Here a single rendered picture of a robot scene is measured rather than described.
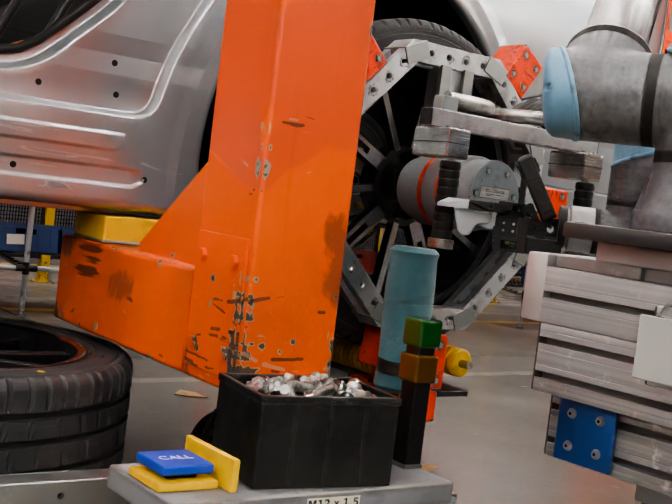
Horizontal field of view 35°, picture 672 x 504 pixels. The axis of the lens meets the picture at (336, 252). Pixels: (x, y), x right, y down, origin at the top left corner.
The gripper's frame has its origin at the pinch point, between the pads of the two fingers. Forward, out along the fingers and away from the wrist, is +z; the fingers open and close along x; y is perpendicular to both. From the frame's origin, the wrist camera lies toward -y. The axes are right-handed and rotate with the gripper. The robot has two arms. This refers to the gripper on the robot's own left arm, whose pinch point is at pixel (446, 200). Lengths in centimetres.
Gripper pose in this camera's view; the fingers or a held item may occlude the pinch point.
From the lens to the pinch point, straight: 180.7
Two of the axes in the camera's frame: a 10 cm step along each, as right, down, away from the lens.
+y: -1.2, 9.9, 0.5
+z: -9.8, -1.3, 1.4
